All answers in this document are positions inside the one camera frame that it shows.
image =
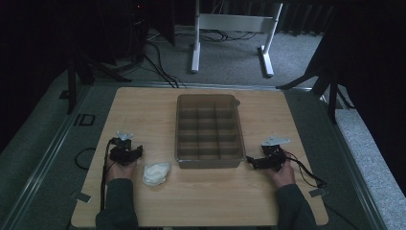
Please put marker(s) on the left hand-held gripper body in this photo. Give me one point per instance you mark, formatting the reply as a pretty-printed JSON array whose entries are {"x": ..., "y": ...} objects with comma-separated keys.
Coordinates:
[{"x": 122, "y": 150}]

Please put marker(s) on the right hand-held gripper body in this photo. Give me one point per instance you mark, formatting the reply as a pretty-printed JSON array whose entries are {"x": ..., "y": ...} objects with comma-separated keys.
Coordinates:
[{"x": 274, "y": 156}]

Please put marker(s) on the white cloth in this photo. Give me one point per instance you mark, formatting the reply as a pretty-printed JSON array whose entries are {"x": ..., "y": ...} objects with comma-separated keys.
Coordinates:
[{"x": 155, "y": 174}]

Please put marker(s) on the grey plastic compartment box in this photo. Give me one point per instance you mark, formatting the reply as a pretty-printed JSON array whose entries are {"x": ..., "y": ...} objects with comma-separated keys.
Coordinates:
[{"x": 209, "y": 131}]

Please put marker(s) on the person's left hand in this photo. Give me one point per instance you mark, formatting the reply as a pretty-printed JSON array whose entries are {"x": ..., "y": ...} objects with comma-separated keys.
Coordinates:
[{"x": 121, "y": 172}]

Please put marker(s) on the person's right hand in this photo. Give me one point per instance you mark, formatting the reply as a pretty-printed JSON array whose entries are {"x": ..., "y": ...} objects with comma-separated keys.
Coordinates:
[{"x": 284, "y": 177}]

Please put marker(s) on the grey tape piece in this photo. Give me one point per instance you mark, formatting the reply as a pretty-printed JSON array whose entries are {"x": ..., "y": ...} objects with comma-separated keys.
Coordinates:
[
  {"x": 83, "y": 197},
  {"x": 318, "y": 192}
]

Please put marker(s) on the black tripod stand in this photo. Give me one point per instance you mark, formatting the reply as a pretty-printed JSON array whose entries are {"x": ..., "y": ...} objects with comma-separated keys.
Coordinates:
[
  {"x": 71, "y": 91},
  {"x": 332, "y": 102}
]

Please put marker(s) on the dark computer tower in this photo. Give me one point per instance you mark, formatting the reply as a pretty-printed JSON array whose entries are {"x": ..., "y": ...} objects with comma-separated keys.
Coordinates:
[{"x": 139, "y": 30}]

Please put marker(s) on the white metal table frame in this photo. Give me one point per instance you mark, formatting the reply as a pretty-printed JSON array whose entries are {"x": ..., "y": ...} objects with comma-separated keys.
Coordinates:
[{"x": 236, "y": 23}]

